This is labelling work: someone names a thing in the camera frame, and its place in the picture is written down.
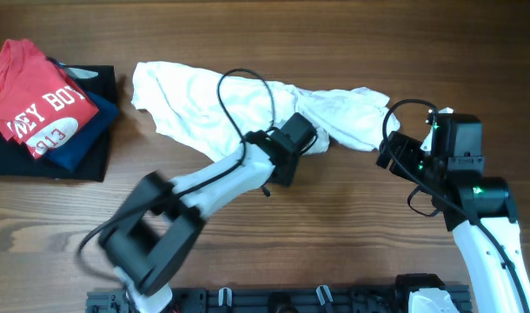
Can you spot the blue folded t-shirt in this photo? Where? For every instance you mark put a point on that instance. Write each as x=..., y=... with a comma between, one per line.
x=51, y=119

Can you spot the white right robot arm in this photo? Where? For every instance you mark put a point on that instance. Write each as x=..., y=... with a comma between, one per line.
x=478, y=210

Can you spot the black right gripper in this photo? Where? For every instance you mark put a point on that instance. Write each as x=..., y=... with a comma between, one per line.
x=408, y=147

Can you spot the black folded t-shirt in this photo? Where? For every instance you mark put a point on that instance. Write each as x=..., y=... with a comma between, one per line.
x=85, y=155

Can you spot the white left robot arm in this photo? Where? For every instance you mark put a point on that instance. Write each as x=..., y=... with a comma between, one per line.
x=151, y=234

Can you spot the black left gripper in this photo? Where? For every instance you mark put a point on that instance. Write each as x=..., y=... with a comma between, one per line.
x=287, y=176

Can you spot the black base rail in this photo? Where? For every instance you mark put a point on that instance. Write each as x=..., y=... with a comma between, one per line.
x=360, y=298

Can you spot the red printed t-shirt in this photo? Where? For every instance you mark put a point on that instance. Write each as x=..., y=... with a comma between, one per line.
x=41, y=107

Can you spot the white t-shirt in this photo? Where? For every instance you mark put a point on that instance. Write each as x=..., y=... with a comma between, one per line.
x=209, y=113

